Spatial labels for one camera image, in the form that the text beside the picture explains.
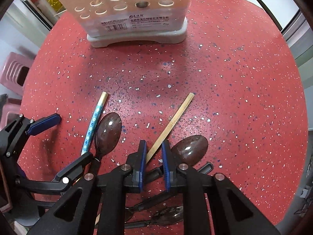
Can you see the dark spoon lower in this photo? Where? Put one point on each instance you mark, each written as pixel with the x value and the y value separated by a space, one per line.
pixel 156 200

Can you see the dark brown spoon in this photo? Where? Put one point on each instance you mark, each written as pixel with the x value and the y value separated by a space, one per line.
pixel 106 137

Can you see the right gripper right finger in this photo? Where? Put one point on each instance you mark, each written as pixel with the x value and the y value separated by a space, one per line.
pixel 172 176

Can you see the dark spoon bottom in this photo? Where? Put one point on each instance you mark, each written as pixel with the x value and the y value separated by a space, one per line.
pixel 165 217

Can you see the blue patterned chopstick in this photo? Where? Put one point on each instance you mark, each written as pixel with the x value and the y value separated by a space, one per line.
pixel 93 122

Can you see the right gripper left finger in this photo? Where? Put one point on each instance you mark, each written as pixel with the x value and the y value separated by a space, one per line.
pixel 137 162

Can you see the dark spoon on table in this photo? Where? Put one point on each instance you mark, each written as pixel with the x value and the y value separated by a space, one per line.
pixel 190 150

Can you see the pink plastic stool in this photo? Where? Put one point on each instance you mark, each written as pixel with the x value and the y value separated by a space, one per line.
pixel 15 71

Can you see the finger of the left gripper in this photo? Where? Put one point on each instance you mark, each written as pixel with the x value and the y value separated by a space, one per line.
pixel 75 169
pixel 43 124

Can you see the beige plastic utensil holder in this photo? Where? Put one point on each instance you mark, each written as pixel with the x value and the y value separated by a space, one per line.
pixel 112 21

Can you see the plain wooden chopstick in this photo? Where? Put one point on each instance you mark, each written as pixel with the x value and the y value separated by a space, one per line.
pixel 169 127

